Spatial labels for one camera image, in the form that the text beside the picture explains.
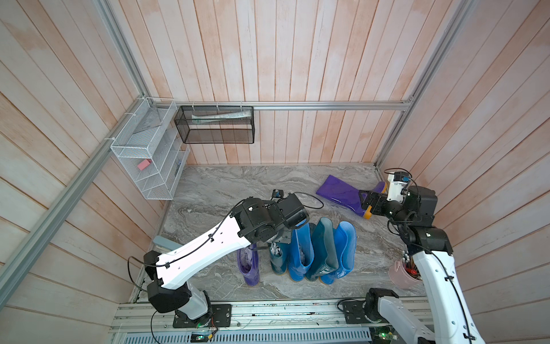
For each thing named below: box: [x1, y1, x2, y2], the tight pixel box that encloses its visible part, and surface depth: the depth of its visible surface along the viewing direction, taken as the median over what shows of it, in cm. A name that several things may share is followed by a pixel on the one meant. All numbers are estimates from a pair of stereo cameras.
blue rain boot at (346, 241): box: [320, 220, 357, 285], surface depth 66 cm
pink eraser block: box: [137, 159, 151, 171], surface depth 84 cm
